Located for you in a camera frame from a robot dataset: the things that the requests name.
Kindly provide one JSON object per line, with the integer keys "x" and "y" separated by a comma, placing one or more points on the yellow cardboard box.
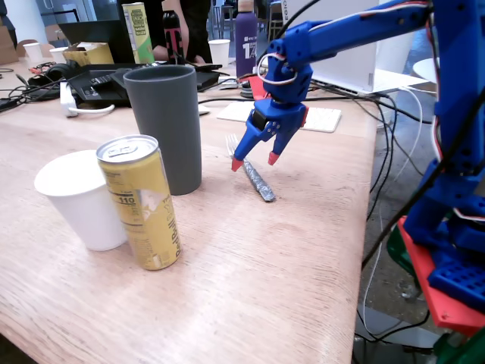
{"x": 91, "y": 55}

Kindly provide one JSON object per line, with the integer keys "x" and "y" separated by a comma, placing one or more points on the white headset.
{"x": 66, "y": 98}

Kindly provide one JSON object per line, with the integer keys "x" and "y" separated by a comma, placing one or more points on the red robot base plate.
{"x": 451, "y": 318}

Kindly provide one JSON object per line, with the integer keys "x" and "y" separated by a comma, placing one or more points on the tall gray glass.
{"x": 166, "y": 132}

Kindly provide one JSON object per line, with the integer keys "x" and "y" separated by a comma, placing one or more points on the round gray tape roll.
{"x": 248, "y": 93}

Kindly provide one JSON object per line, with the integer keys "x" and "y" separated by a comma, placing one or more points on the green yellow carton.
{"x": 138, "y": 34}

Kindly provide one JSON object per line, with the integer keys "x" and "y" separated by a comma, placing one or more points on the black bottle pink logo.
{"x": 173, "y": 38}

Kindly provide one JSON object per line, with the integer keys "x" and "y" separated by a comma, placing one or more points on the white Legion laptop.
{"x": 341, "y": 72}

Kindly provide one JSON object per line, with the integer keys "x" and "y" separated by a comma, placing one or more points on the brown cardboard box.
{"x": 7, "y": 45}

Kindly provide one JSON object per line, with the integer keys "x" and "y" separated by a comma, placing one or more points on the purple water bottle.
{"x": 246, "y": 45}

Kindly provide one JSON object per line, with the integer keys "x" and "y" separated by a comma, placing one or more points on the black laptop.
{"x": 98, "y": 38}

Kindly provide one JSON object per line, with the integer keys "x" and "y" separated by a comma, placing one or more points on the white round table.
{"x": 426, "y": 70}

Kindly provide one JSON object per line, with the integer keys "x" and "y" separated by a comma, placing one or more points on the black flat box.
{"x": 206, "y": 79}

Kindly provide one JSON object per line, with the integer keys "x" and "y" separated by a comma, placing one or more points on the black desk phone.
{"x": 98, "y": 87}

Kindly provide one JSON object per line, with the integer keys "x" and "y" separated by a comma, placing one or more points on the blue gripper black motor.
{"x": 283, "y": 115}

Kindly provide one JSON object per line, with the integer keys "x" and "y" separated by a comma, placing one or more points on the person in dark clothes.
{"x": 199, "y": 26}

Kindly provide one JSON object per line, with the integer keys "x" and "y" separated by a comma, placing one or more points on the white keyboard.
{"x": 322, "y": 119}

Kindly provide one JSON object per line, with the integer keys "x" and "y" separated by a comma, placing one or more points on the small white paper cup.
{"x": 58, "y": 55}
{"x": 33, "y": 53}
{"x": 219, "y": 53}

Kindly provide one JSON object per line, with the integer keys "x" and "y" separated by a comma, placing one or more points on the yellow Red Bull can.
{"x": 144, "y": 212}

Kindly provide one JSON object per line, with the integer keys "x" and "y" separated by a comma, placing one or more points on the gray metal table foot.
{"x": 379, "y": 326}

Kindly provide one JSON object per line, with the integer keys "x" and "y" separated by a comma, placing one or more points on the black headphones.
{"x": 58, "y": 70}

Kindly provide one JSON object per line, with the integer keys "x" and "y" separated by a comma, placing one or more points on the green clamp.
{"x": 398, "y": 254}

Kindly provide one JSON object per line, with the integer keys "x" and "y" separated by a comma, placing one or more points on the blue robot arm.
{"x": 360, "y": 30}

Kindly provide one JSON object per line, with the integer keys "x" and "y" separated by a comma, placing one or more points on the large white paper cup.
{"x": 79, "y": 204}

